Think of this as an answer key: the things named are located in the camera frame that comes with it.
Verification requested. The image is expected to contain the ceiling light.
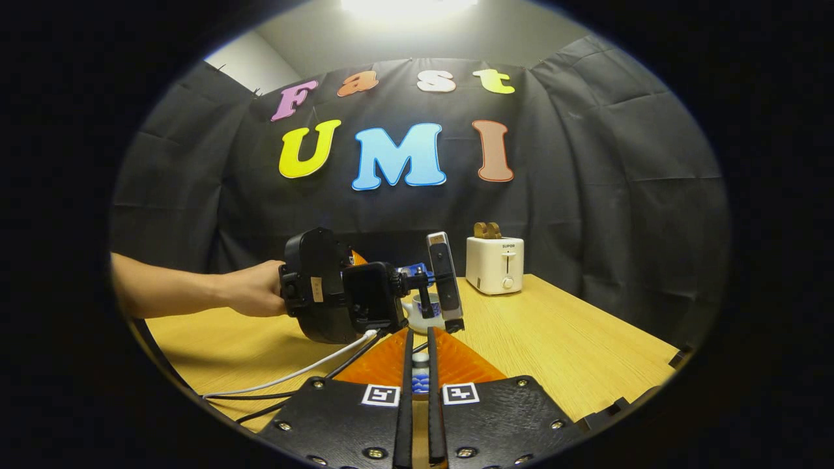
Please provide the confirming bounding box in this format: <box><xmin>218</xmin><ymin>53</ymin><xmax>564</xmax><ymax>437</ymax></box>
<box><xmin>339</xmin><ymin>0</ymin><xmax>480</xmax><ymax>20</ymax></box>

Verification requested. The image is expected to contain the white blue flowered teacup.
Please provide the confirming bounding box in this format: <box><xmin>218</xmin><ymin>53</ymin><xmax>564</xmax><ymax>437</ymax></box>
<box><xmin>399</xmin><ymin>292</ymin><xmax>450</xmax><ymax>335</ymax></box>

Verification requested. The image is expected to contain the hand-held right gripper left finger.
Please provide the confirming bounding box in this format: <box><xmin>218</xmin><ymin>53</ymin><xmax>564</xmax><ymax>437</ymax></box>
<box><xmin>257</xmin><ymin>328</ymin><xmax>416</xmax><ymax>469</ymax></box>

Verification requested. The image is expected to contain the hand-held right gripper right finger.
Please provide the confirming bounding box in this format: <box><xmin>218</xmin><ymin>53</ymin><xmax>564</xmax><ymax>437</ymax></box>
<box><xmin>427</xmin><ymin>326</ymin><xmax>587</xmax><ymax>469</ymax></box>

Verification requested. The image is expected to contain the white cable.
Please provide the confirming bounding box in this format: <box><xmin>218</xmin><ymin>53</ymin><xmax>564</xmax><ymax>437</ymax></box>
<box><xmin>202</xmin><ymin>329</ymin><xmax>379</xmax><ymax>399</ymax></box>

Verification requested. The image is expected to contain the black backdrop cloth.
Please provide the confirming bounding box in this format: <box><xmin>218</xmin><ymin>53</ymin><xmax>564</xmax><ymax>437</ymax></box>
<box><xmin>109</xmin><ymin>34</ymin><xmax>730</xmax><ymax>346</ymax></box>

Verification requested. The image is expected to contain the white toaster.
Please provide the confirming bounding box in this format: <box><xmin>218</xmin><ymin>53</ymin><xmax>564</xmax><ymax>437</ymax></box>
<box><xmin>465</xmin><ymin>236</ymin><xmax>525</xmax><ymax>296</ymax></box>

